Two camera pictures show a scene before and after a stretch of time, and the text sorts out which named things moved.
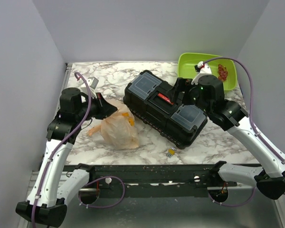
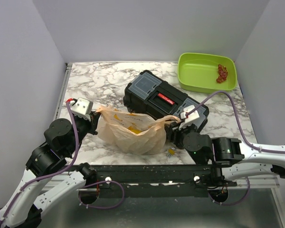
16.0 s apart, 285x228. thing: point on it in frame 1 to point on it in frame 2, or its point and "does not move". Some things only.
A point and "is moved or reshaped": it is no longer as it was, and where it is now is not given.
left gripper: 105,109 to 94,117
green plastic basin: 186,61 does not move
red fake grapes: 223,72 does not move
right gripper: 182,84 to 173,131
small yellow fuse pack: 171,151 does not move
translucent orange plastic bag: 118,130 is moved or reshaped
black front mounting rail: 154,181 does not move
